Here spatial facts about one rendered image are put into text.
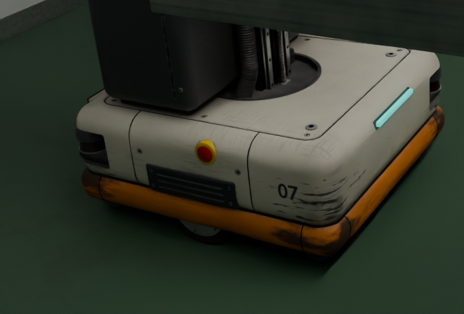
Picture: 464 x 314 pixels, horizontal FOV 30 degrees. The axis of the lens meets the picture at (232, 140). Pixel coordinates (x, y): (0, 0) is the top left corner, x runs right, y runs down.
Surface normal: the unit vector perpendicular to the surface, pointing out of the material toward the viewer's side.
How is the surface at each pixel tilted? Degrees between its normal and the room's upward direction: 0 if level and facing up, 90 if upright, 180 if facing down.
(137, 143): 84
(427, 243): 0
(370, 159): 90
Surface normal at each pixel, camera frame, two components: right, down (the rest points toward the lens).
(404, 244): -0.11, -0.89
